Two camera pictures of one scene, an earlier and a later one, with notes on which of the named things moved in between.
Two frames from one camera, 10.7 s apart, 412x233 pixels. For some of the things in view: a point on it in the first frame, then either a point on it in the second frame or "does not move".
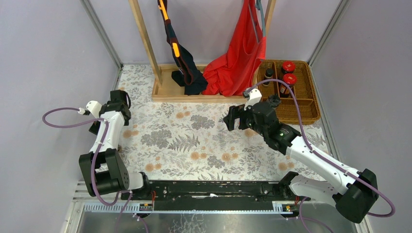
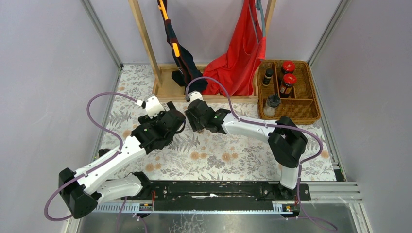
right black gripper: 238,118 → 194,115
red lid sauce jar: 288,67 does not move
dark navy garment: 187,73 does not move
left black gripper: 95,127 → 173,119
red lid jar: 290,79 does not move
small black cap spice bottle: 268,75 does not move
